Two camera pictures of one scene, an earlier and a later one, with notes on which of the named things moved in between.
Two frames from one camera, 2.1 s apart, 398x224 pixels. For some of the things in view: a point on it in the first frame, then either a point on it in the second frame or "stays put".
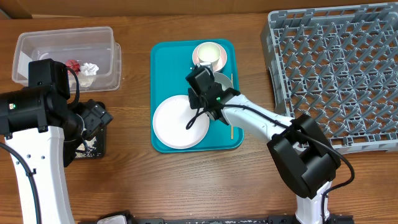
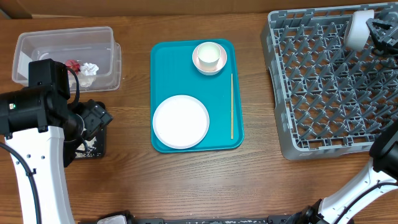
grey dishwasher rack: x=338 y=65 stays put
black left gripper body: x=94 y=119 stays put
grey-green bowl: x=222 y=79 to x=359 y=31
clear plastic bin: x=91 y=51 stays put
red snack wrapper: x=74 y=65 stays put
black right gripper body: x=199 y=95 to x=393 y=44
